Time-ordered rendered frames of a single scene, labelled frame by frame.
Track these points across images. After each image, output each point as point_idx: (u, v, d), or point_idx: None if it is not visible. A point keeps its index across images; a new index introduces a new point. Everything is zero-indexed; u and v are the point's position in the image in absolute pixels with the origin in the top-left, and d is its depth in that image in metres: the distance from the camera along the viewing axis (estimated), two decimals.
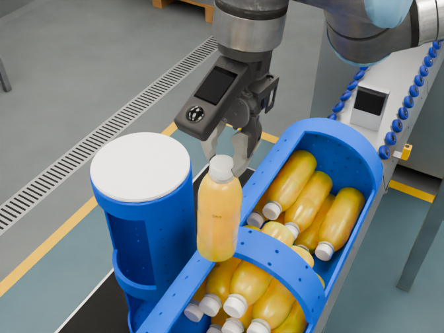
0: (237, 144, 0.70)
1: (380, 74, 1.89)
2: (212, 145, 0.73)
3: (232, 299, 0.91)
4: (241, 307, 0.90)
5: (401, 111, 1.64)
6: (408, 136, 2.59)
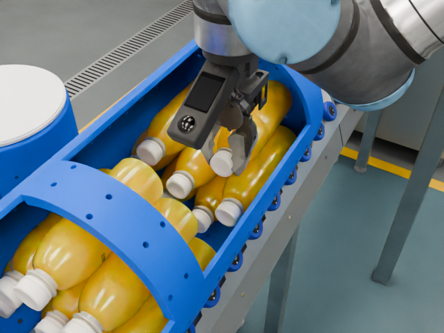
0: (234, 145, 0.69)
1: None
2: (209, 147, 0.73)
3: (27, 279, 0.52)
4: (39, 292, 0.52)
5: None
6: None
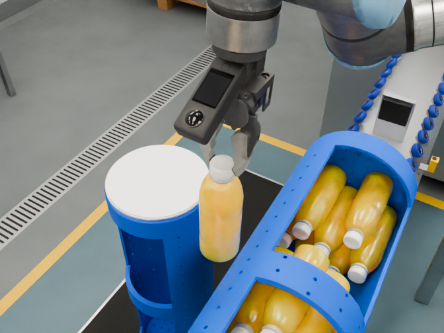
0: (236, 144, 0.70)
1: (402, 82, 1.83)
2: (211, 146, 0.73)
3: (268, 332, 0.84)
4: None
5: (427, 121, 1.58)
6: None
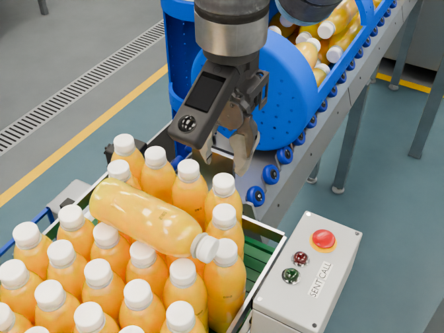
0: (235, 145, 0.69)
1: None
2: (208, 146, 0.73)
3: None
4: None
5: None
6: (417, 33, 2.87)
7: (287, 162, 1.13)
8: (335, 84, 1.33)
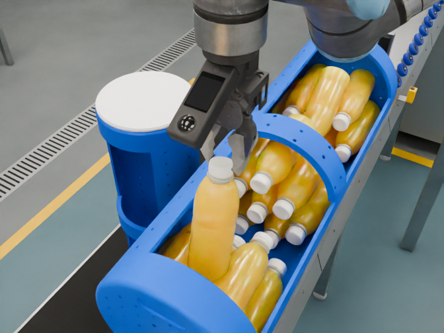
0: (234, 145, 0.69)
1: None
2: (209, 147, 0.73)
3: (259, 175, 0.95)
4: (267, 182, 0.95)
5: (406, 56, 1.64)
6: None
7: None
8: None
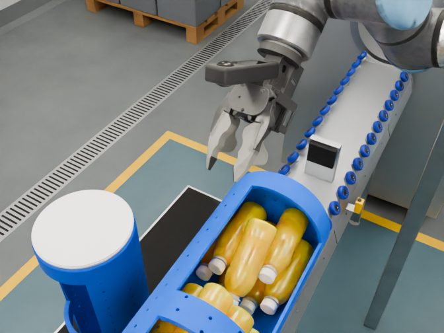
0: (247, 135, 0.73)
1: (341, 119, 1.88)
2: (219, 142, 0.76)
3: None
4: None
5: (355, 162, 1.63)
6: (379, 168, 2.58)
7: None
8: None
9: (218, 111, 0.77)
